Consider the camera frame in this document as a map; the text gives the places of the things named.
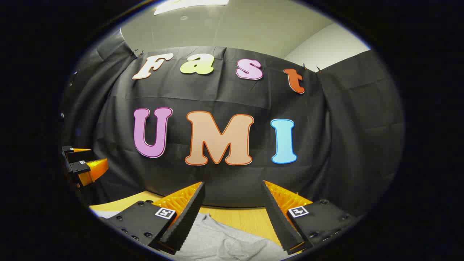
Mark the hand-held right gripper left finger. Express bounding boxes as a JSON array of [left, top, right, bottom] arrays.
[[98, 181, 206, 255]]

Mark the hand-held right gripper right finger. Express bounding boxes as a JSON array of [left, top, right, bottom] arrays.
[[261, 180, 359, 255]]

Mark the grey sweatshirt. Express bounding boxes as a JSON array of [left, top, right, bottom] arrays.
[[173, 212, 291, 261]]

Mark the black backdrop cloth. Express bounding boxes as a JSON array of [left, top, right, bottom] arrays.
[[60, 29, 405, 218]]

